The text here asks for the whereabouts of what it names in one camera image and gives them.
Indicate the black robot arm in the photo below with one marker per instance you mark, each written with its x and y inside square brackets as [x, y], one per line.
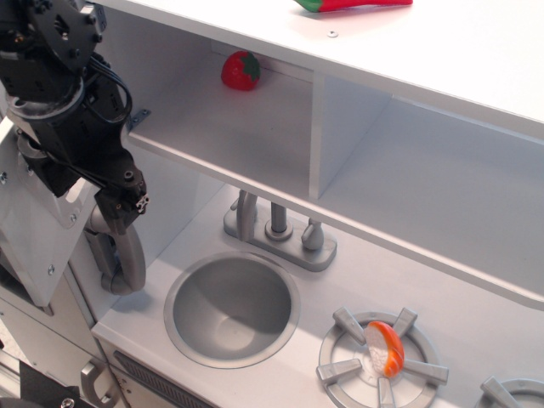
[48, 54]

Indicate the grey toy telephone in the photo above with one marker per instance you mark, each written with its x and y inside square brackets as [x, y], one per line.
[119, 257]

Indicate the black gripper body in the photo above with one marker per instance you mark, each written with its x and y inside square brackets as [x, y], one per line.
[78, 139]

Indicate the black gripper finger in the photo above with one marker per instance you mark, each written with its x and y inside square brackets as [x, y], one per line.
[120, 208]

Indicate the white microwave door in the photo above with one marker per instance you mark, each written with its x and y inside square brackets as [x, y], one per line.
[39, 231]

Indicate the grey toy faucet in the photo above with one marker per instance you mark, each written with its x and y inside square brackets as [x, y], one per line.
[270, 228]

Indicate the grey oven door handle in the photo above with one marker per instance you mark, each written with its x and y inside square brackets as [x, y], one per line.
[97, 386]

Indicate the red chili pepper toy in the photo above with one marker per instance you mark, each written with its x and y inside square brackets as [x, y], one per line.
[322, 6]

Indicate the grey stove burner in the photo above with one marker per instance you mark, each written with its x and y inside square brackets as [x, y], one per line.
[517, 392]
[346, 373]

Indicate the red strawberry toy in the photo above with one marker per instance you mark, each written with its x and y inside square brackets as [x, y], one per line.
[241, 71]

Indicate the salmon sushi toy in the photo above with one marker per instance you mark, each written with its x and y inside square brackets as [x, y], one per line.
[386, 349]

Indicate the white toy kitchen unit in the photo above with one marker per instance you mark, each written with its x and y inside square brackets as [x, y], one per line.
[413, 133]

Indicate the grey round sink basin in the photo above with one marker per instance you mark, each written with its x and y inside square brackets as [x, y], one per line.
[232, 310]

